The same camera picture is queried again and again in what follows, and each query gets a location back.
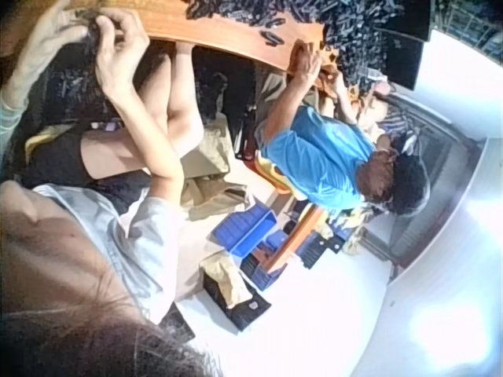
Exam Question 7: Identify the black crate with paper bag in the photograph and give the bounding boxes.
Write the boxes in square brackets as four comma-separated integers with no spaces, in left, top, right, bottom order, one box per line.
[199,251,273,331]

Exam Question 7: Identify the black monitor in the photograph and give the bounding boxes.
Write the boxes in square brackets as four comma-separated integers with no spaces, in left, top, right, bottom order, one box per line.
[380,26,426,92]

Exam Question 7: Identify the person's right hand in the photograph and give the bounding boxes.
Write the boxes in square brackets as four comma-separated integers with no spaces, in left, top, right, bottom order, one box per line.
[92,7,151,100]

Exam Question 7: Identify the orange wooden table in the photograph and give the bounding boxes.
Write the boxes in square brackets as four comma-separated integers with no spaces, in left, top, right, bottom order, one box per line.
[64,0,357,104]

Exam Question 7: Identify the blue crate with black parts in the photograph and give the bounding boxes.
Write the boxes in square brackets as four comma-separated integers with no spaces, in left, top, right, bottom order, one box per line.
[239,230,308,292]

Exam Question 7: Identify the heap of black parts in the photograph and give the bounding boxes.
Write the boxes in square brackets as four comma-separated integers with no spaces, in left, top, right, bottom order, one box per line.
[183,0,396,93]

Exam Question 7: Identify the orange wooden table leg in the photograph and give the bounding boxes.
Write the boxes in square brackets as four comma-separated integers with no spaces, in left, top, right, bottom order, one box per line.
[266,203,320,275]

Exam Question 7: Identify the empty blue plastic crate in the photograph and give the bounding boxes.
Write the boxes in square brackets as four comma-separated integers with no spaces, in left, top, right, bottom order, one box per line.
[211,207,281,257]

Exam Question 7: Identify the black plastic crate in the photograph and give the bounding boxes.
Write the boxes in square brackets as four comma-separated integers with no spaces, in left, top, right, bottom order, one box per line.
[300,230,347,273]

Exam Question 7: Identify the small black part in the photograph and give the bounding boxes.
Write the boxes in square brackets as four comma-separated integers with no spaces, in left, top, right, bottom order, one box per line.
[76,11,104,46]

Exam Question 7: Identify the dark bin of black parts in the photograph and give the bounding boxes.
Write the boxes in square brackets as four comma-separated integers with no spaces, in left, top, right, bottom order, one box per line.
[30,50,121,129]

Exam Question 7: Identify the person's legs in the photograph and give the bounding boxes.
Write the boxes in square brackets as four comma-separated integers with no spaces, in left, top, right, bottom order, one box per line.
[20,42,206,205]

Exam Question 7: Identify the yellow plastic stool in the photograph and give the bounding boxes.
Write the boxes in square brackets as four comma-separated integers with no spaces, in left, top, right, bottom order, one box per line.
[254,152,302,196]

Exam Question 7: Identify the person's left hand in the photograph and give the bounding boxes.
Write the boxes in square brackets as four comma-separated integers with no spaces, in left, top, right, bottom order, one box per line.
[17,0,93,78]

